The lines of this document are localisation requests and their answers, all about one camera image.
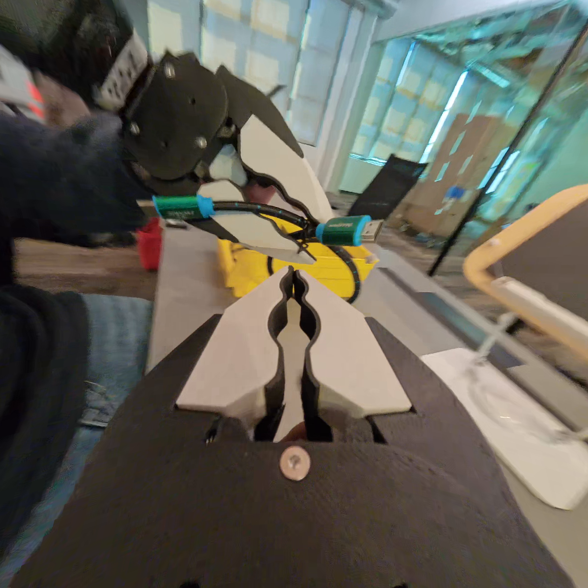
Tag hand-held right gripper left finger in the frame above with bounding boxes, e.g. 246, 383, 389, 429
175, 266, 295, 432

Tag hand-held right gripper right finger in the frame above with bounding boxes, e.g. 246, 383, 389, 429
295, 270, 413, 433

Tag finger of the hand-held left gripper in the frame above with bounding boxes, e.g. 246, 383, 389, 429
198, 145, 319, 266
238, 114, 334, 227

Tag yellow plastic bin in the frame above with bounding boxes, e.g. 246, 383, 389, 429
217, 216, 379, 299

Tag black braided hdmi cable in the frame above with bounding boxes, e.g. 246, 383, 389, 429
153, 195, 386, 305

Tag large red bin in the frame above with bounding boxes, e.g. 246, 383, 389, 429
135, 217, 164, 272

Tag black high-back office chair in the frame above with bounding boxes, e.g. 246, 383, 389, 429
358, 154, 429, 221

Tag person's blue jeans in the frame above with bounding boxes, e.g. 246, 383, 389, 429
0, 294, 154, 588

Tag stack of cardboard boxes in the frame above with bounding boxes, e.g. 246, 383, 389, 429
404, 112, 522, 221

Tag black partition post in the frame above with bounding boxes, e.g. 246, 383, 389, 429
427, 18, 588, 277

